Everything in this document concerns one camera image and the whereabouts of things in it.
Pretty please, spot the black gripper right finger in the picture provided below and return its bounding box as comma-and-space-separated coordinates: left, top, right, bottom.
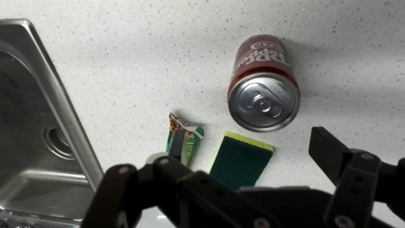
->
307, 125, 405, 228

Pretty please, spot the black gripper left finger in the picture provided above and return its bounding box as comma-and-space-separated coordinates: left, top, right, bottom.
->
80, 127, 276, 228

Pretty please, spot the red soda can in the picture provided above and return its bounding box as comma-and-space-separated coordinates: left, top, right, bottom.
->
226, 33, 302, 133

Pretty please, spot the white translucent bowl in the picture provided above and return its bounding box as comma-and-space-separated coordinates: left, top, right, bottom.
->
144, 151, 171, 166

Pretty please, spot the green snack bar wrapper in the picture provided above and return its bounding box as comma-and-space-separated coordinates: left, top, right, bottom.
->
164, 110, 206, 168

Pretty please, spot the stainless steel sink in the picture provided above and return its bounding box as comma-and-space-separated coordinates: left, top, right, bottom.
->
0, 18, 105, 224

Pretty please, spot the green and yellow sponge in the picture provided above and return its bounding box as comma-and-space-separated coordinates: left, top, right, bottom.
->
207, 130, 276, 192

